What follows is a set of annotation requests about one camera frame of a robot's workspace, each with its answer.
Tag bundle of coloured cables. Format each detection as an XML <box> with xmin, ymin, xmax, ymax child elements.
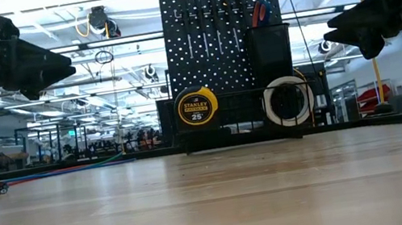
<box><xmin>0</xmin><ymin>163</ymin><xmax>93</xmax><ymax>194</ymax></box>

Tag white tape roll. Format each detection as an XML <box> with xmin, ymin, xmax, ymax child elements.
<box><xmin>259</xmin><ymin>71</ymin><xmax>320</xmax><ymax>131</ymax></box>

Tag black pegboard bin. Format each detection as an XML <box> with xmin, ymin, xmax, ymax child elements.
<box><xmin>243</xmin><ymin>20</ymin><xmax>299</xmax><ymax>89</ymax></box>

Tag black metal pegboard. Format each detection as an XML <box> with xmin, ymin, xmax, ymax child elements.
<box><xmin>156</xmin><ymin>0</ymin><xmax>295</xmax><ymax>104</ymax></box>

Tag yellow black tape measure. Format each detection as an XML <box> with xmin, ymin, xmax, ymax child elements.
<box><xmin>170</xmin><ymin>82</ymin><xmax>224</xmax><ymax>135</ymax></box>

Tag red storage bins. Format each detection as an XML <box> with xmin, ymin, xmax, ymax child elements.
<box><xmin>354</xmin><ymin>82</ymin><xmax>396</xmax><ymax>115</ymax></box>

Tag black ceiling cable reel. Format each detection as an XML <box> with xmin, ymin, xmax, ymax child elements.
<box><xmin>317</xmin><ymin>40</ymin><xmax>334</xmax><ymax>56</ymax></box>
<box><xmin>86</xmin><ymin>2</ymin><xmax>123</xmax><ymax>43</ymax></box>
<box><xmin>142</xmin><ymin>62</ymin><xmax>161</xmax><ymax>85</ymax></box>

